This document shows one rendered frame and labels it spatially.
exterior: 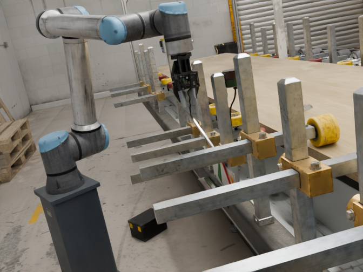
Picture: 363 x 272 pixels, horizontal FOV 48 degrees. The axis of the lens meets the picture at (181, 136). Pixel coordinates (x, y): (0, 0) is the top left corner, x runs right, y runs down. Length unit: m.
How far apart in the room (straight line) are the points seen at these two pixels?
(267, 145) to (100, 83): 8.36
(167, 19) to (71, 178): 1.00
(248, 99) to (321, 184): 0.34
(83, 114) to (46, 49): 7.36
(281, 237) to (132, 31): 0.79
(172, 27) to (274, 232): 0.70
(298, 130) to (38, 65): 8.75
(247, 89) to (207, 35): 8.33
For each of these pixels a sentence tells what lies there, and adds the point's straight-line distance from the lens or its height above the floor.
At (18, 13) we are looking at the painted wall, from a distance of 9.46.
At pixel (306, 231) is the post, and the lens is 0.93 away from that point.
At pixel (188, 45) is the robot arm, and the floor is 1.20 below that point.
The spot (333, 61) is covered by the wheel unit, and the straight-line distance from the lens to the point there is 2.77.
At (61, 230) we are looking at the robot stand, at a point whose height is 0.44.
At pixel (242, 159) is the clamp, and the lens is 1.28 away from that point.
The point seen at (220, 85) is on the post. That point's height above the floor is 1.07.
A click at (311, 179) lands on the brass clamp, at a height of 0.96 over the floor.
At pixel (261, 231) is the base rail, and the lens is 1.15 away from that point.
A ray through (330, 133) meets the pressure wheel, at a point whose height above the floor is 0.94.
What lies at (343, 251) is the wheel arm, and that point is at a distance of 0.60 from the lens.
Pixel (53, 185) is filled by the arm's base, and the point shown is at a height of 0.64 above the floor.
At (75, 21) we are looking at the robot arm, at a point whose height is 1.35.
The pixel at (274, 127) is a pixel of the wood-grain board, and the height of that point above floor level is 0.90.
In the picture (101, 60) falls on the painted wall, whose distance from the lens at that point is 9.22.
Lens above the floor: 1.28
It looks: 15 degrees down
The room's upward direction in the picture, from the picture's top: 11 degrees counter-clockwise
